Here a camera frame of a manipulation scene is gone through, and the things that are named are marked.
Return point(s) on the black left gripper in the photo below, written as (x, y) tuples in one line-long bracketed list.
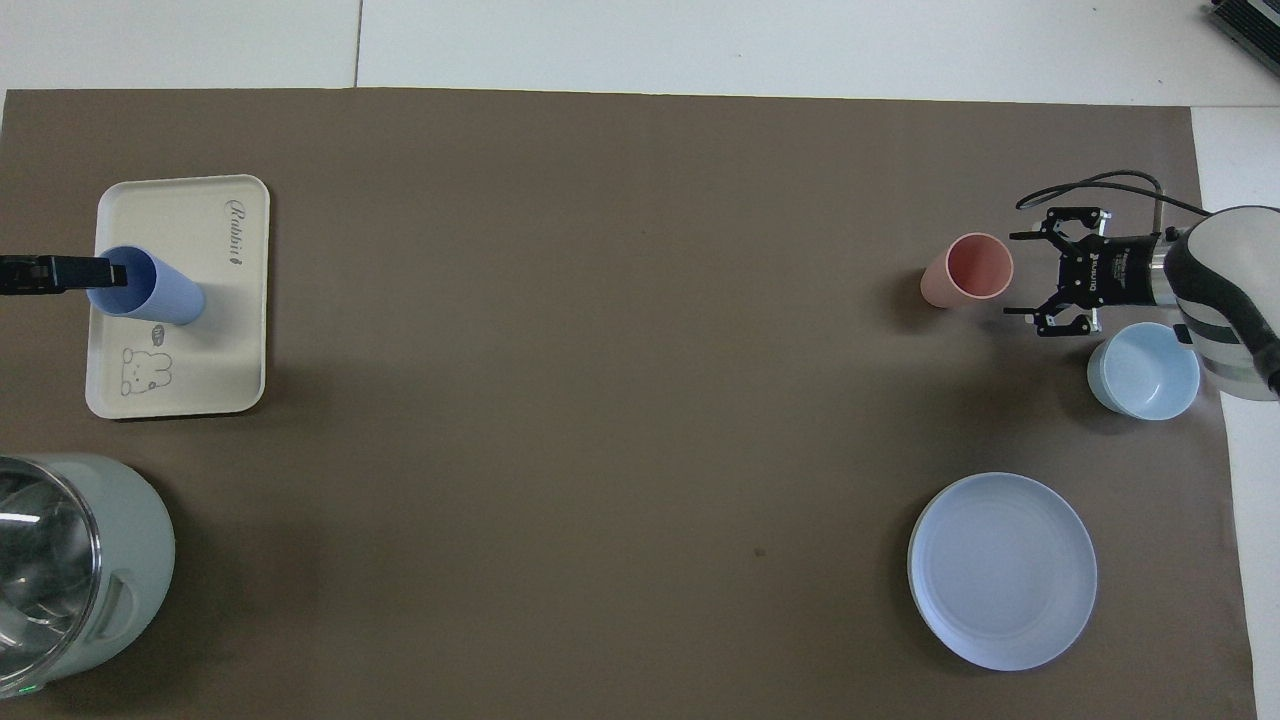
[(22, 275)]

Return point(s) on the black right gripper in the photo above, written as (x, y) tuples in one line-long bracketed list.
[(1115, 272)]

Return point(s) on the blue plastic cup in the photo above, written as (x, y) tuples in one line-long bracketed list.
[(165, 295)]

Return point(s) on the pink plastic cup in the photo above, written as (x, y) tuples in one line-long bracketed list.
[(975, 268)]

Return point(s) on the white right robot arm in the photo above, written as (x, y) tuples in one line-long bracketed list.
[(1235, 300)]

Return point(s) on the cream rabbit print tray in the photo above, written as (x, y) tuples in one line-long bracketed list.
[(200, 370)]

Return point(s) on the light blue bowl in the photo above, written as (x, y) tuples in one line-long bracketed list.
[(1145, 375)]

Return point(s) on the pale green cooking pot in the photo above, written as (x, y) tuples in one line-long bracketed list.
[(140, 560)]

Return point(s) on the dark grey ribbed device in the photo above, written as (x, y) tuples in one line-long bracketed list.
[(1250, 22)]

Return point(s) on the glass pot lid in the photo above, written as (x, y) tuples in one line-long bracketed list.
[(45, 570)]

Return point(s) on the blue round plate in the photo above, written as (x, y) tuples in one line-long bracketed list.
[(1000, 570)]

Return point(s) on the brown table mat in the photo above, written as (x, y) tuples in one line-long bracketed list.
[(600, 350)]

